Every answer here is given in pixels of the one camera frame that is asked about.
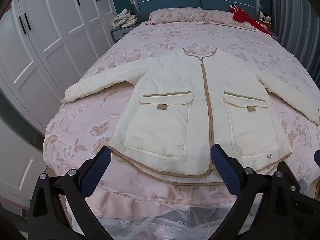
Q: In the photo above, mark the white panelled door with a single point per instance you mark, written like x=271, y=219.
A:
x=17, y=160

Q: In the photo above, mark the cream quilted zip jacket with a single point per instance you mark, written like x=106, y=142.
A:
x=175, y=92

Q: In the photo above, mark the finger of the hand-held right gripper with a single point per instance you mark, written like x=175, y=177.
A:
x=317, y=158

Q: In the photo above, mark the pile of beige clothes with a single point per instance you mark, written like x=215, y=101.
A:
x=123, y=18

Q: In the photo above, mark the red paper cut decoration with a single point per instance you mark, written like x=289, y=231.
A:
x=8, y=7

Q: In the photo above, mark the grey nightstand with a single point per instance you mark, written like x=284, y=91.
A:
x=120, y=33

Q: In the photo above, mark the small plush toys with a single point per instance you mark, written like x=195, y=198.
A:
x=265, y=17

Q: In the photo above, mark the grey blue curtain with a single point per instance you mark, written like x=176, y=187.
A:
x=297, y=17

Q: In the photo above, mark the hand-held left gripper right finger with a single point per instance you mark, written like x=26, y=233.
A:
x=225, y=171

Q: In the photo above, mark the red garment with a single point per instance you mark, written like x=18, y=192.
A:
x=246, y=17

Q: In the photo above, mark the white panelled wardrobe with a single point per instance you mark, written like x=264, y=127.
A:
x=55, y=35

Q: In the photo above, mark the pink floral pillow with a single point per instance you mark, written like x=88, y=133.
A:
x=222, y=18
x=175, y=16

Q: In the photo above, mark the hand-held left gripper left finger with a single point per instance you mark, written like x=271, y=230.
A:
x=96, y=172

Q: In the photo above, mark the pink butterfly print bedspread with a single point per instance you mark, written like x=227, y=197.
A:
x=175, y=35

